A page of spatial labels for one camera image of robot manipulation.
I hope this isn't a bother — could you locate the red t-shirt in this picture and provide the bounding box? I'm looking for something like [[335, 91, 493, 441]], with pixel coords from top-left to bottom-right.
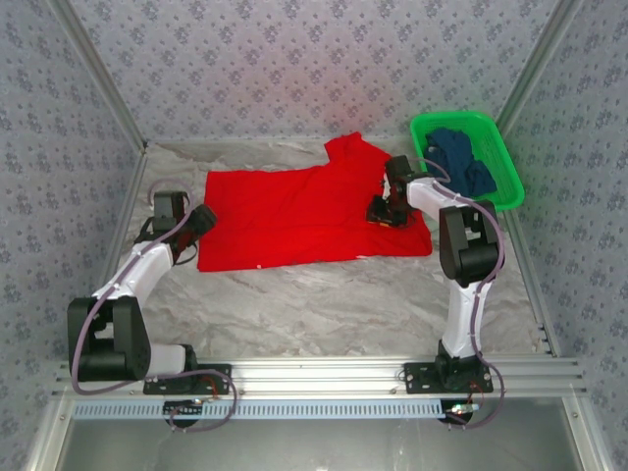
[[196, 131, 433, 273]]

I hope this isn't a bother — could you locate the dark blue cloth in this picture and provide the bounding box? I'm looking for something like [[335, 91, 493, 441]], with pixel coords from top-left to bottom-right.
[[424, 126, 497, 200]]

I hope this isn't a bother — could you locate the green plastic basket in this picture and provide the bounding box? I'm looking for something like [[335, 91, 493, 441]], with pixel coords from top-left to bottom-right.
[[409, 111, 526, 213]]

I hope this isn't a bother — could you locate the small black circuit board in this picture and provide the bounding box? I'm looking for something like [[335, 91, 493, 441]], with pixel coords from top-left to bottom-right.
[[443, 399, 477, 426], [163, 399, 205, 427]]

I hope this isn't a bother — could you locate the aluminium table side rail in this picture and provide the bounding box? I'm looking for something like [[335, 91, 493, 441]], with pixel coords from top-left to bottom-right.
[[502, 210, 561, 358], [76, 144, 151, 362]]

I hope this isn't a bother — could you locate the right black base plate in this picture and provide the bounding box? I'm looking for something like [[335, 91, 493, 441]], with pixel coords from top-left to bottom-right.
[[403, 362, 495, 393]]

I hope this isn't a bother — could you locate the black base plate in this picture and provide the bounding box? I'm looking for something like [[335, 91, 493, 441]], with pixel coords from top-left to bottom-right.
[[403, 362, 495, 393], [142, 362, 233, 395]]

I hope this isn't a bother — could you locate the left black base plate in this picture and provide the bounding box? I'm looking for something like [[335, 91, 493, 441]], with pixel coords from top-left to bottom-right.
[[142, 362, 233, 395]]

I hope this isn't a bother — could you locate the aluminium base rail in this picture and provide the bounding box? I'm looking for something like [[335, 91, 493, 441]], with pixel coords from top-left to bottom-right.
[[52, 356, 588, 398]]

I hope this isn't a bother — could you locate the aluminium frame post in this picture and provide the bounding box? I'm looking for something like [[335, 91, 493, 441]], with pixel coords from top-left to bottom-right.
[[24, 396, 75, 471], [563, 394, 614, 471], [48, 0, 151, 154], [495, 0, 585, 129]]

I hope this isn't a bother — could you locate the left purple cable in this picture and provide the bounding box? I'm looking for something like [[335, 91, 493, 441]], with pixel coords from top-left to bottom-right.
[[71, 179, 239, 434]]

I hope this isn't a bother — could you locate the slotted cable duct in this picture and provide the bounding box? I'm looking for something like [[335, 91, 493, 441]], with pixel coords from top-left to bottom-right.
[[73, 397, 448, 421]]

